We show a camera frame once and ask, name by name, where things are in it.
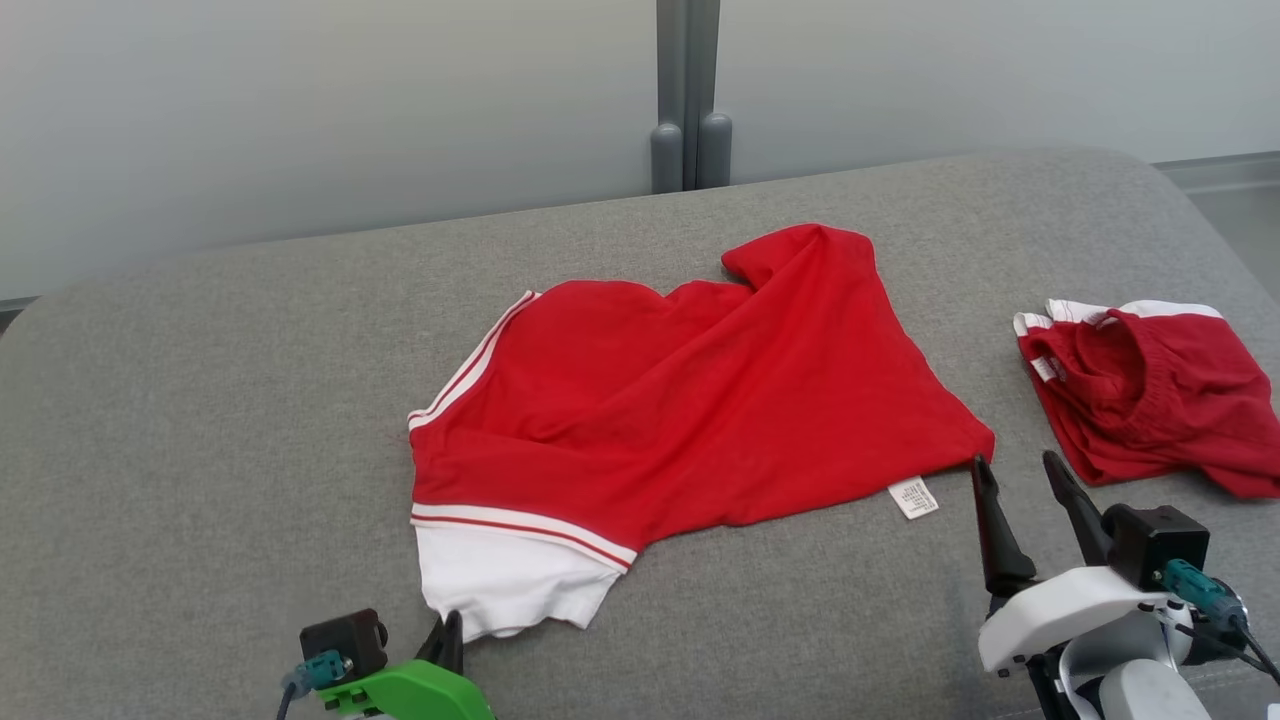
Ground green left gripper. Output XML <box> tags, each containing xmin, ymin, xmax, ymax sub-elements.
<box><xmin>320</xmin><ymin>610</ymin><xmax>496</xmax><ymax>720</ymax></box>

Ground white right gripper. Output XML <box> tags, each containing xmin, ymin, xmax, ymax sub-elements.
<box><xmin>972</xmin><ymin>450</ymin><xmax>1166</xmax><ymax>720</ymax></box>

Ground red shorts with white stripes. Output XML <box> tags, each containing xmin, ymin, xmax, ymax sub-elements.
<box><xmin>1013</xmin><ymin>298</ymin><xmax>1280</xmax><ymax>499</ymax></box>

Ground red jersey with black number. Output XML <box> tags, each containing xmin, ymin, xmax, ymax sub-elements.
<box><xmin>408</xmin><ymin>222</ymin><xmax>996</xmax><ymax>643</ymax></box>

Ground black cable with teal plug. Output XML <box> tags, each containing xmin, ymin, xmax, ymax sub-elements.
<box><xmin>1160</xmin><ymin>560</ymin><xmax>1280</xmax><ymax>686</ymax></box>
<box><xmin>277</xmin><ymin>650</ymin><xmax>353</xmax><ymax>720</ymax></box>

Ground grey metal partition post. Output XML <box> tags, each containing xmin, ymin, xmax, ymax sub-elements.
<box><xmin>650</xmin><ymin>0</ymin><xmax>734</xmax><ymax>194</ymax></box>

